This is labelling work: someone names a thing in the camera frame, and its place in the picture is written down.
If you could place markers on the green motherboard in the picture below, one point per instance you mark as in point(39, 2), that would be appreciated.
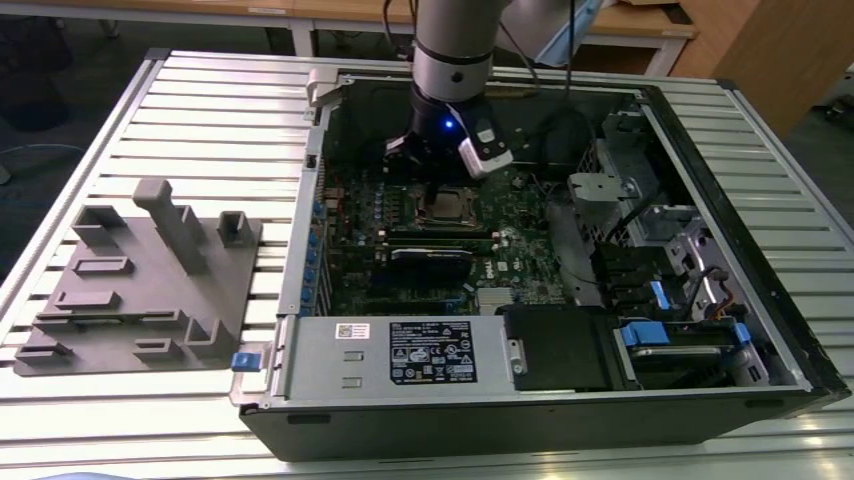
point(527, 250)

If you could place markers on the blue case latch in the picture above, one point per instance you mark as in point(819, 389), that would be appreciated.
point(245, 362)

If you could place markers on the RAM slot white clips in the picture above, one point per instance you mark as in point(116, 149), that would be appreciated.
point(440, 236)

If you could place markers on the grey case hinge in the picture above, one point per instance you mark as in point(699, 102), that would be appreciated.
point(323, 85)

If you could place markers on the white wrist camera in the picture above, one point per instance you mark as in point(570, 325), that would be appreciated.
point(483, 160)

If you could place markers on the silver power supply unit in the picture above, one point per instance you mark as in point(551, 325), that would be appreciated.
point(320, 350)

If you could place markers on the black open PC case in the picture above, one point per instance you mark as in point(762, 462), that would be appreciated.
point(467, 430)

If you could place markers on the wooden desk white frame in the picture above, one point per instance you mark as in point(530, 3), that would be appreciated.
point(640, 27)
point(200, 5)

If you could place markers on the blue plastic clip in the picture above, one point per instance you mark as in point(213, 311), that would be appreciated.
point(659, 295)

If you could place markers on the silver CPU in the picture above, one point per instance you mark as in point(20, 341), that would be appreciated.
point(448, 210)

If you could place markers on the silver metal bracket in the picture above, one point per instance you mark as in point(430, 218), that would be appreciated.
point(596, 192)

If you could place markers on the silver finned heatsink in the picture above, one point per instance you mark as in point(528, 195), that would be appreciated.
point(496, 296)

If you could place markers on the hard disk in blue carrier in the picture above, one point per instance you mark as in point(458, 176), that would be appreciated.
point(643, 334)

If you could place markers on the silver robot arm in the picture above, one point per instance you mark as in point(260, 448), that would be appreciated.
point(454, 50)

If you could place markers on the black plastic shroud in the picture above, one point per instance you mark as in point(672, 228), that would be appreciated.
point(560, 350)

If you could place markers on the grey parts rack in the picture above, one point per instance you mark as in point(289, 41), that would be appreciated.
point(153, 300)

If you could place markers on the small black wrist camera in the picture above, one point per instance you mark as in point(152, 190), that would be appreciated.
point(395, 147)

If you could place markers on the metal drive cage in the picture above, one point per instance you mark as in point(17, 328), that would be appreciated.
point(694, 245)

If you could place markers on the black graphics card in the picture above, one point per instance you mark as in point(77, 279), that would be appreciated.
point(430, 272)

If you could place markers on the dark chair base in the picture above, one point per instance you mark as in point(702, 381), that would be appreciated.
point(834, 95)

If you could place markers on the RAM slot black clips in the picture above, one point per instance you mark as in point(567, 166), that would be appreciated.
point(440, 230)

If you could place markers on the CPU socket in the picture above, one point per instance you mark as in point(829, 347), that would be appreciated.
point(418, 225)

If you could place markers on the wooden cabinet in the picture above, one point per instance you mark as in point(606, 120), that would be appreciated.
point(767, 50)

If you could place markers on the dark office chair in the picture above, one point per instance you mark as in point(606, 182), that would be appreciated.
point(33, 75)

